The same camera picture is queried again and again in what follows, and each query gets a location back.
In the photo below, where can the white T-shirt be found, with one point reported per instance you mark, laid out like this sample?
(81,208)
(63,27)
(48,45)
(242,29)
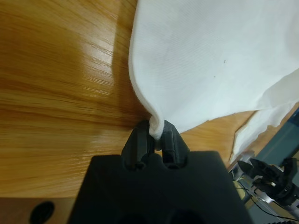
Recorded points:
(198,58)

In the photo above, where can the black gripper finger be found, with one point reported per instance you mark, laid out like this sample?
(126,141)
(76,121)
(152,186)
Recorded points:
(137,147)
(244,166)
(172,147)

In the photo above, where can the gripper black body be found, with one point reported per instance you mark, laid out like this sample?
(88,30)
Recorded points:
(268,171)

